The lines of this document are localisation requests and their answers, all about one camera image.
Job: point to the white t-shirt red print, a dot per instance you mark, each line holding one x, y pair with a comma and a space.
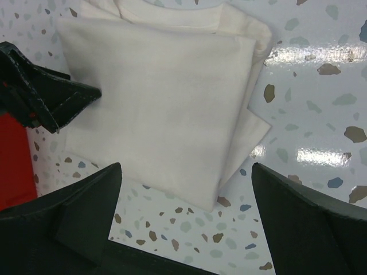
175, 90

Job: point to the red plastic bin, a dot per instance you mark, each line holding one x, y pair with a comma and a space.
17, 180

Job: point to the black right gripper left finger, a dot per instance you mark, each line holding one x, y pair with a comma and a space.
63, 232

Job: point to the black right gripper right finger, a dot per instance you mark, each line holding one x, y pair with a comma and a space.
307, 231

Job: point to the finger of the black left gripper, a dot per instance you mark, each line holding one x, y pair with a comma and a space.
36, 96

